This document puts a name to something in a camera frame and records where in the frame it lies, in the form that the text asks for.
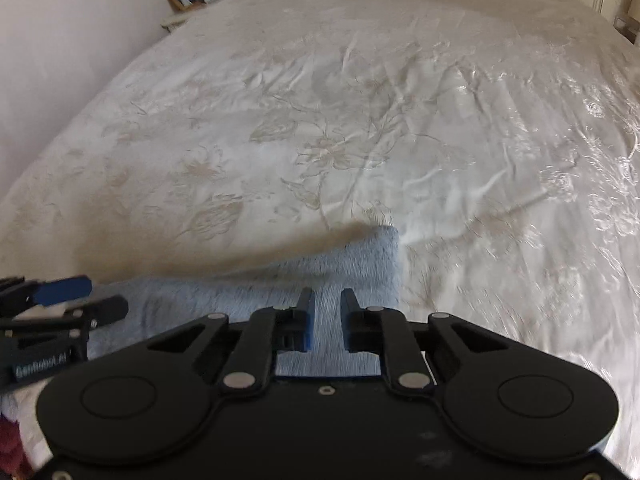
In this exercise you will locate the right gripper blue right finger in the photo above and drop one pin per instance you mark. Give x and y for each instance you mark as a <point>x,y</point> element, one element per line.
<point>386,333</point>

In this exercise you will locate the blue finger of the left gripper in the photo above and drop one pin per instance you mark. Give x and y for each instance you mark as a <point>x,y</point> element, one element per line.
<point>86,317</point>
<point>19,295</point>

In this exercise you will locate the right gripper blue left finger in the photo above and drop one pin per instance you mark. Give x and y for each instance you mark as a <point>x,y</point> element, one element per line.
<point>267,333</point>

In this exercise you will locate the grey speckled pants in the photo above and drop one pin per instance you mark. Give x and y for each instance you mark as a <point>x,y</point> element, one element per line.
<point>368,264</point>

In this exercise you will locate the dark red sleeve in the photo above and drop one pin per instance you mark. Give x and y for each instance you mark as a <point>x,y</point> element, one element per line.
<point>13,461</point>

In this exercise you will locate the cream floral bedspread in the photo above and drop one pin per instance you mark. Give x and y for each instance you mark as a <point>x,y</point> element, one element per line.
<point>500,138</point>

